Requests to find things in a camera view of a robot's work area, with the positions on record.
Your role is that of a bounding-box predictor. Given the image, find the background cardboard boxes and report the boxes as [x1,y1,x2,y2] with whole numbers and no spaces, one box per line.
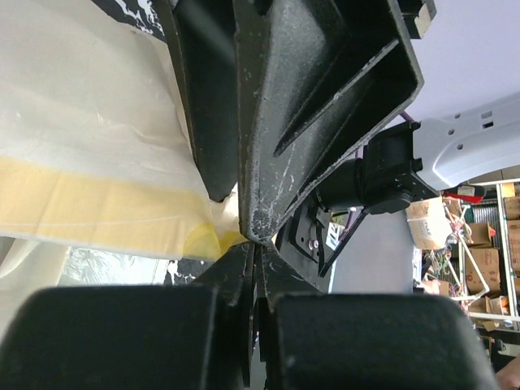
[405,197,519,331]

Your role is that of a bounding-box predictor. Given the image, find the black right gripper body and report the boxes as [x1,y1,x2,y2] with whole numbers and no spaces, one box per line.
[275,121,439,276]

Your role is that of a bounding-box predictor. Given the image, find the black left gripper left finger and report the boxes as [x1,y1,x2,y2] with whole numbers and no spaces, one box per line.
[1,243,255,389]

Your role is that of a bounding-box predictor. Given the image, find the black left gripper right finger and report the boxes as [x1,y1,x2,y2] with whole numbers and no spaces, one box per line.
[255,245,498,389]

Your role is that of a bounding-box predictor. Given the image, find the detached white trash bag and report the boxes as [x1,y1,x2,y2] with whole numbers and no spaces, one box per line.
[1,1,243,325]

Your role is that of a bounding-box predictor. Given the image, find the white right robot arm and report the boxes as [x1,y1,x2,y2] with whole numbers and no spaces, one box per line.
[154,1,519,274]

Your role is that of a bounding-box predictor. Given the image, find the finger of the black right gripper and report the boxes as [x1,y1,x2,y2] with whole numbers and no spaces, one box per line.
[233,0,425,242]
[154,0,238,202]

